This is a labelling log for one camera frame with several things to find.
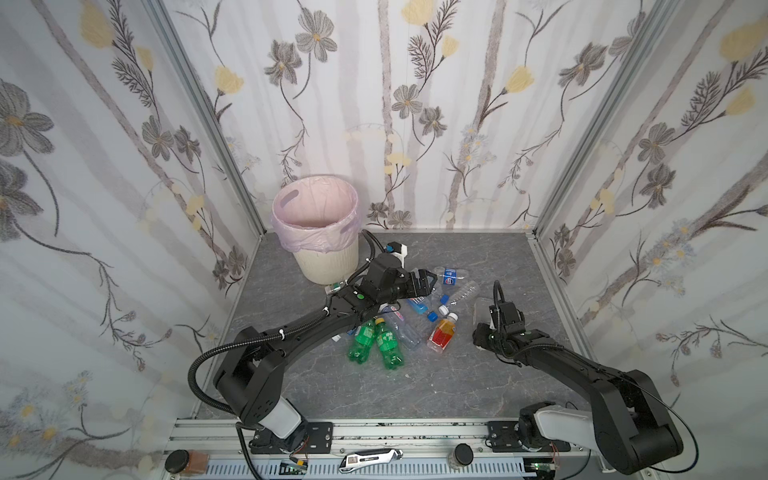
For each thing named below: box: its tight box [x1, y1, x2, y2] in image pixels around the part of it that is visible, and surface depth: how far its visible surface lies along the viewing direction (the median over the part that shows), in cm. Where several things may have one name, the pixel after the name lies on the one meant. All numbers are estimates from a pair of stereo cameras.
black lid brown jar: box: [165, 449, 210, 474], surface depth 65 cm
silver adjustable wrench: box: [339, 448, 404, 472], surface depth 72 cm
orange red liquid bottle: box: [426, 312, 459, 352], surface depth 90 cm
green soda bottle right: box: [375, 317, 405, 370], surface depth 87 cm
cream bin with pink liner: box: [271, 174, 359, 285], surface depth 97 cm
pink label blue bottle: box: [406, 296, 439, 323], surface depth 97 cm
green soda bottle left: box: [347, 319, 376, 364], surface depth 88 cm
